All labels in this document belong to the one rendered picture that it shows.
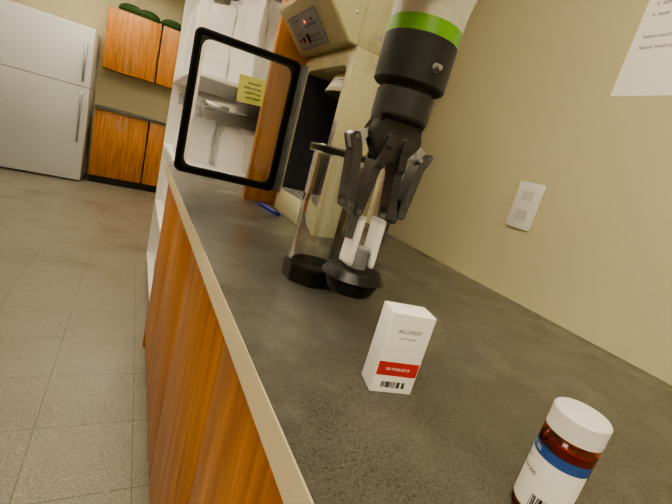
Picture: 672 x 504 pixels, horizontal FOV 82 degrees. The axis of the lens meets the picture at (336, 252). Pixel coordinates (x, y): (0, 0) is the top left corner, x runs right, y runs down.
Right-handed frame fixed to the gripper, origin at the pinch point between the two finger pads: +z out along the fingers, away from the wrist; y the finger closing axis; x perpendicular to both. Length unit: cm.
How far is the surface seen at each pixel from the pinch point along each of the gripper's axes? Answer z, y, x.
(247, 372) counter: 13.0, 16.4, 11.7
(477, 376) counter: 11.2, -11.7, 16.3
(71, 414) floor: 105, 38, -98
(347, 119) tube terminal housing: -20, -15, -45
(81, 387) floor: 105, 37, -114
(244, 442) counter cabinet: 25.1, 13.4, 8.3
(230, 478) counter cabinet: 32.1, 13.4, 6.7
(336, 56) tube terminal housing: -35, -12, -56
